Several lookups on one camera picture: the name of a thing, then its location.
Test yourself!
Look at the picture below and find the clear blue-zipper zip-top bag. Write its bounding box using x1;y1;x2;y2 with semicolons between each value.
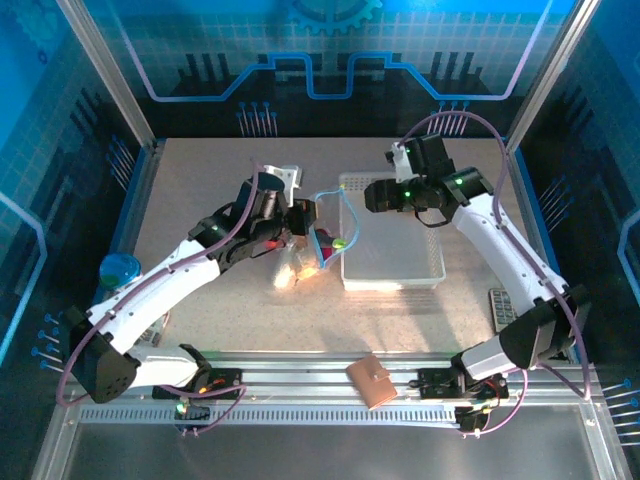
271;185;363;292

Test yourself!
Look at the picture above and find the white plastic basket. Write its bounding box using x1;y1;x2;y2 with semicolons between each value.
338;171;448;293

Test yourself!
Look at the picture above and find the black calculator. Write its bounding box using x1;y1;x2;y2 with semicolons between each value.
488;286;520;335

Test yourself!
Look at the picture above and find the blue round container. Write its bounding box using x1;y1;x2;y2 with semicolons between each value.
98;253;144;292

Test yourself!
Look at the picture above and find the brown leather wallet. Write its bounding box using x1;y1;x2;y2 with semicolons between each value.
345;355;399;413

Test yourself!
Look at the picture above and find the left black connector box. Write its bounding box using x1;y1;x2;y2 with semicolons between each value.
174;399;212;422

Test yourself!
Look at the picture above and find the black connector box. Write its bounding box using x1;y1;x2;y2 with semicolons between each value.
454;406;490;434
174;399;212;422

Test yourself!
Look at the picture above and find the right black connector box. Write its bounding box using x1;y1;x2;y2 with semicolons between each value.
454;406;490;434

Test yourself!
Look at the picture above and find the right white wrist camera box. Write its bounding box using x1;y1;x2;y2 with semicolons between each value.
384;140;417;184

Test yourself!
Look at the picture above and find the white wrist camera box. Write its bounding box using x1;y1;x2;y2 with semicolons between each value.
384;140;417;184
261;164;305;192

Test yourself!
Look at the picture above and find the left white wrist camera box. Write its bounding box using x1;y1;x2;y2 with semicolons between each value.
261;164;305;192

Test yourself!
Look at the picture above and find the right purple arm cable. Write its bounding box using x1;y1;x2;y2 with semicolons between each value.
399;110;595;437

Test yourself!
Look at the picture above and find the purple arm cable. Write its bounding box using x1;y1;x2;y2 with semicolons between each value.
55;159;262;437
399;110;595;437

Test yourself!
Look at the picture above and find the right aluminium frame post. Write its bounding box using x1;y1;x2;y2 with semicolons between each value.
503;0;602;154

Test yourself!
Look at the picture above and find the aluminium frame post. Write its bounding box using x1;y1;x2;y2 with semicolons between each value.
55;0;160;154
503;0;602;154

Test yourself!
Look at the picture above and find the aluminium front frame rail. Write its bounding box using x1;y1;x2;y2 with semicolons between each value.
62;348;604;427

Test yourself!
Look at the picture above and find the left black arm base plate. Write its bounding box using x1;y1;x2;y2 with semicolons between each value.
151;367;245;402

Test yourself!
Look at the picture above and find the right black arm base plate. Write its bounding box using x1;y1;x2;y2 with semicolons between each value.
416;367;510;401

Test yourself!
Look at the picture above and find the left aluminium frame post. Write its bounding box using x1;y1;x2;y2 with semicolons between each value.
55;0;160;154

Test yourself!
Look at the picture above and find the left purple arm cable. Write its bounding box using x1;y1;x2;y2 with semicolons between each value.
55;159;262;437

